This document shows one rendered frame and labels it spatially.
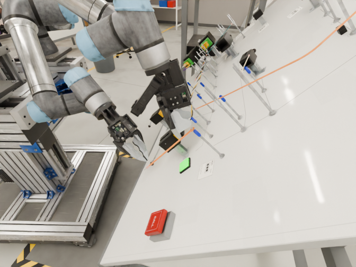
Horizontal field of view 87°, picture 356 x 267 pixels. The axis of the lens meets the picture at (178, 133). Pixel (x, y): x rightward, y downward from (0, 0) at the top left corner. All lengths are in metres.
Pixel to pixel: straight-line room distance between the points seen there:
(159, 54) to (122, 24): 0.10
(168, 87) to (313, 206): 0.37
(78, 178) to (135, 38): 1.50
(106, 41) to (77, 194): 1.39
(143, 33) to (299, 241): 0.44
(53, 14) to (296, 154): 0.89
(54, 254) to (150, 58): 1.60
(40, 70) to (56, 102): 0.12
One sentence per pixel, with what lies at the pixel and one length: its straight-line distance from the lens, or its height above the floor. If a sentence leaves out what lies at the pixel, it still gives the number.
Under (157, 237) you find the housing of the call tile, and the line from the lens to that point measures 0.46.
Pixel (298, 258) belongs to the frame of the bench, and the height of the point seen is 0.80.
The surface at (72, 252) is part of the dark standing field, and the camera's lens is 1.75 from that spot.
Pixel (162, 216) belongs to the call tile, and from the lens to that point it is 0.44.
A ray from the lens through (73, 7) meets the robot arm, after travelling 0.65.
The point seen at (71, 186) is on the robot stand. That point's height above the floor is 0.21.
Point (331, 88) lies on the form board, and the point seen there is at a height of 1.36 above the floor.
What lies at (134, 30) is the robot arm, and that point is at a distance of 0.46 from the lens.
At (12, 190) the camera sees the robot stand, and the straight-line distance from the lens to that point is 2.03.
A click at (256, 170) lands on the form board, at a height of 1.24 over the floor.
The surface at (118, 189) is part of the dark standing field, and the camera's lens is 1.88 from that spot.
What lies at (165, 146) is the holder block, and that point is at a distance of 0.56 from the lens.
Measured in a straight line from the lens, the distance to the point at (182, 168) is 0.54.
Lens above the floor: 1.51
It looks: 41 degrees down
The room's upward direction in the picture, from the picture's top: straight up
